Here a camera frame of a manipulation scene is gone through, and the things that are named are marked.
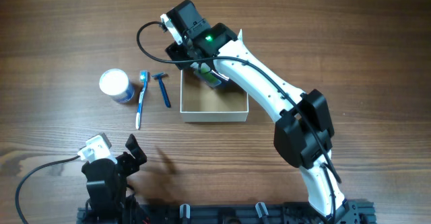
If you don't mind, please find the left black cable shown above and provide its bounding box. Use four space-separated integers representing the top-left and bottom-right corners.
14 155 81 224

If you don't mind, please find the black cable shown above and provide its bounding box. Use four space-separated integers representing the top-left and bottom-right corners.
14 155 81 224
136 21 343 223

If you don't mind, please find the clear spray bottle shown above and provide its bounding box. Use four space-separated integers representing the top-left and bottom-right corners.
191 63 230 88

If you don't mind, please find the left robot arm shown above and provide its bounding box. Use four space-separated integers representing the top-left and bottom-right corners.
77 133 150 224

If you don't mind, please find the white shampoo tube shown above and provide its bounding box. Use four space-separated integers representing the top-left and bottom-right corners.
237 30 243 41

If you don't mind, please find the blue white toothbrush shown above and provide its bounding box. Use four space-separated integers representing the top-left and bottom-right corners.
135 71 149 130

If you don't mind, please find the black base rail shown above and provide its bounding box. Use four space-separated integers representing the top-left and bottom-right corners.
76 200 377 224

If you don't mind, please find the white cardboard box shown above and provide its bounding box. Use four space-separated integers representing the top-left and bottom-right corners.
180 71 249 122

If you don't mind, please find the right black cable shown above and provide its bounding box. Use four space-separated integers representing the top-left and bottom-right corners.
136 21 343 223

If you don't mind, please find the cotton bud tub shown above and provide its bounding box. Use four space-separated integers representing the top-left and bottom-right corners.
99 69 135 104

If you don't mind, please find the blue disposable razor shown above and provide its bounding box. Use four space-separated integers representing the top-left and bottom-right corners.
152 72 171 108

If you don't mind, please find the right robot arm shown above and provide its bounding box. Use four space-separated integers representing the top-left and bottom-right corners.
160 0 345 221

